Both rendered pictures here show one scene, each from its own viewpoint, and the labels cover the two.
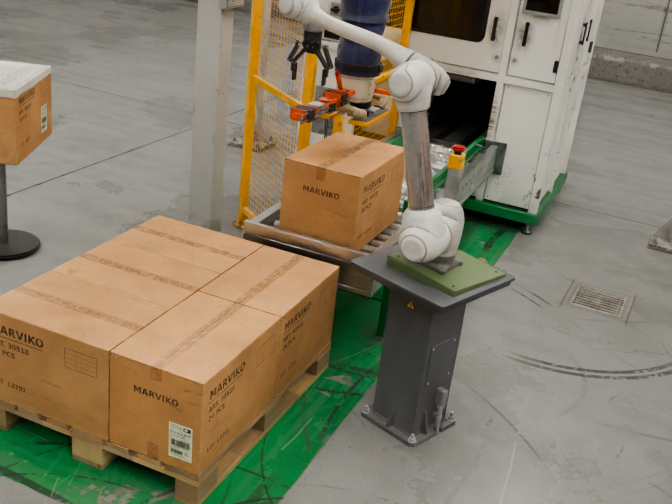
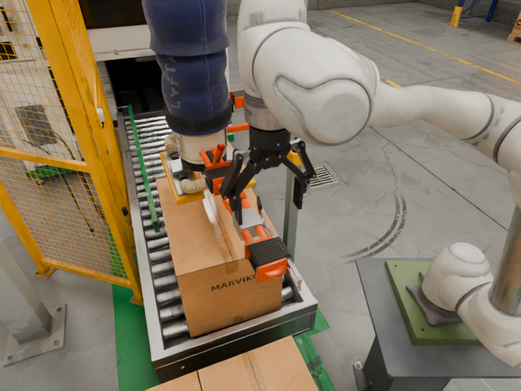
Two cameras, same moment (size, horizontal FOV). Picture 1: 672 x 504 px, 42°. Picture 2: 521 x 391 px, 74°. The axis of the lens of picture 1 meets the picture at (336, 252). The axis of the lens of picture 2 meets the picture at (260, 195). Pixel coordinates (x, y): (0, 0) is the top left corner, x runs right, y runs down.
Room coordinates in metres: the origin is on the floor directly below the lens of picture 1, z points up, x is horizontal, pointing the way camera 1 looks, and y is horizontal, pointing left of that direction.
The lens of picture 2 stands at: (3.22, 0.59, 1.89)
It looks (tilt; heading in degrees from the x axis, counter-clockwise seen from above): 38 degrees down; 318
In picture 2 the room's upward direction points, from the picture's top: straight up
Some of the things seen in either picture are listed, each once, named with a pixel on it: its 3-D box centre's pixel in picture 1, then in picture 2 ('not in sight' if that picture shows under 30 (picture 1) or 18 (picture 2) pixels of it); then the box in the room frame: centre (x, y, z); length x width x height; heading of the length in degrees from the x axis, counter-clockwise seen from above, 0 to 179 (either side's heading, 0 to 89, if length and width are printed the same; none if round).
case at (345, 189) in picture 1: (344, 190); (216, 242); (4.17, -0.01, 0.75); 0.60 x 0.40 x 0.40; 158
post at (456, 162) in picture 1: (441, 246); (290, 224); (4.20, -0.54, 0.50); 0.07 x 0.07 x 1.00; 69
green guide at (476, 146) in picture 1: (454, 171); not in sight; (5.17, -0.66, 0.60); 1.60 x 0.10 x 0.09; 159
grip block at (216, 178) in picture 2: (335, 98); (222, 178); (3.95, 0.09, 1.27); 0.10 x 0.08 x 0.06; 70
